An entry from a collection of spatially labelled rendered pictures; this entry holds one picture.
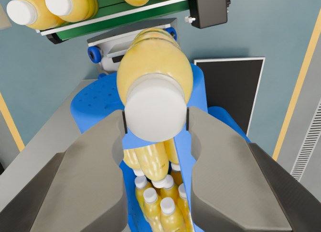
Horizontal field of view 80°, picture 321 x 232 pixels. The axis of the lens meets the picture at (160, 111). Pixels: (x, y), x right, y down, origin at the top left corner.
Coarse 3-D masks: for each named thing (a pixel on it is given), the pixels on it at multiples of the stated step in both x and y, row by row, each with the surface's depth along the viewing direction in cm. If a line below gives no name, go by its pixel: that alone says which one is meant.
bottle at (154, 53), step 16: (144, 32) 23; (160, 32) 22; (128, 48) 19; (144, 48) 15; (160, 48) 15; (176, 48) 16; (128, 64) 14; (144, 64) 13; (160, 64) 13; (176, 64) 14; (128, 80) 14; (144, 80) 13; (176, 80) 13; (192, 80) 16
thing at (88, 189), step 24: (120, 120) 11; (72, 144) 9; (96, 144) 9; (120, 144) 10; (72, 168) 8; (96, 168) 8; (120, 168) 8; (48, 192) 7; (72, 192) 7; (96, 192) 7; (120, 192) 7; (48, 216) 6; (72, 216) 6; (96, 216) 6; (120, 216) 7
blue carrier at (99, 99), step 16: (192, 64) 43; (96, 80) 49; (112, 80) 46; (80, 96) 41; (96, 96) 39; (112, 96) 37; (192, 96) 33; (80, 112) 33; (96, 112) 32; (80, 128) 36; (128, 128) 30; (128, 144) 32; (144, 144) 32; (176, 144) 34; (192, 160) 37; (128, 176) 63; (128, 192) 63; (128, 208) 61; (128, 224) 57; (144, 224) 73
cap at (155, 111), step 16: (160, 80) 12; (128, 96) 12; (144, 96) 11; (160, 96) 11; (176, 96) 11; (128, 112) 11; (144, 112) 12; (160, 112) 12; (176, 112) 12; (144, 128) 12; (160, 128) 12; (176, 128) 12
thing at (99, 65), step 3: (99, 48) 50; (102, 51) 51; (102, 54) 51; (102, 57) 52; (99, 63) 55; (96, 66) 57; (99, 66) 55; (99, 69) 56; (102, 69) 56; (99, 72) 57; (102, 72) 56; (105, 72) 55
